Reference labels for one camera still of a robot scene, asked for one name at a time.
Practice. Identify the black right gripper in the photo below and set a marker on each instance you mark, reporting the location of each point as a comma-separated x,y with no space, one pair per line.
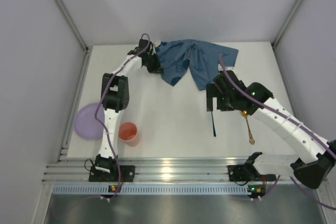
212,94

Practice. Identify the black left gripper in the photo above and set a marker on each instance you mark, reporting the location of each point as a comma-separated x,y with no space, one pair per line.
153,64

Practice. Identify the blue letter-print placemat cloth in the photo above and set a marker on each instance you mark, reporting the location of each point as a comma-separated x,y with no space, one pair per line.
201,58

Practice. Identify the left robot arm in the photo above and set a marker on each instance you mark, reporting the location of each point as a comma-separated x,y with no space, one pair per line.
115,98

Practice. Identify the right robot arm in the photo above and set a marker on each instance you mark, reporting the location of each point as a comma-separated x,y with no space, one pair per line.
314,156

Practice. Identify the gold ornate spoon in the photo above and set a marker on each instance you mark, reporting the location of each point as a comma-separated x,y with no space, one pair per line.
251,138

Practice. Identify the blue metallic fork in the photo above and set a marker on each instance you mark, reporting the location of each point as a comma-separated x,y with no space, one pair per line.
213,125

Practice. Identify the orange plastic cup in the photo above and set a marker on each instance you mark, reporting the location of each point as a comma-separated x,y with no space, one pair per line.
128,133

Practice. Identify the purple plastic plate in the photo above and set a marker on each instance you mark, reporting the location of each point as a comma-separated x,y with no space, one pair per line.
85,124

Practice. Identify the left aluminium frame post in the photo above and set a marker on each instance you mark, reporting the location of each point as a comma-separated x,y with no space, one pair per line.
70,22

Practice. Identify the aluminium frame post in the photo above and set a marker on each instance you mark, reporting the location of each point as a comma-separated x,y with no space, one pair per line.
70,22
286,23

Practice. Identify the aluminium mounting rail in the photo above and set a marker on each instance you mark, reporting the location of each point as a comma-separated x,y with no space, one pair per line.
150,170

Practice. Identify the right aluminium frame post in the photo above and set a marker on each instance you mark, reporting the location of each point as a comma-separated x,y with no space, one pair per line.
286,23

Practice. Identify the perforated grey cable duct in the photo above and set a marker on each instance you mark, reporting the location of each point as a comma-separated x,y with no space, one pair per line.
156,189

